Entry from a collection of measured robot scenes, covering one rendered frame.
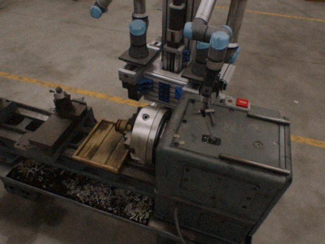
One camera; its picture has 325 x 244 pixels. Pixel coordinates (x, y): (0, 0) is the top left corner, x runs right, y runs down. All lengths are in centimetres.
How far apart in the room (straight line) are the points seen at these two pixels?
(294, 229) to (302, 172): 65
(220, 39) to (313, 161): 225
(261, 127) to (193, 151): 37
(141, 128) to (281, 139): 67
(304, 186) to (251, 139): 169
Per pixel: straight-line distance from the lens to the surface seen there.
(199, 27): 121
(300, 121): 351
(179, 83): 179
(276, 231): 248
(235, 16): 152
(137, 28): 178
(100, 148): 161
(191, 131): 117
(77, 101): 184
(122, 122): 140
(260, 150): 118
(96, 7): 179
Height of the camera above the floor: 210
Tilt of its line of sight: 45 degrees down
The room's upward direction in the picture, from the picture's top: 3 degrees clockwise
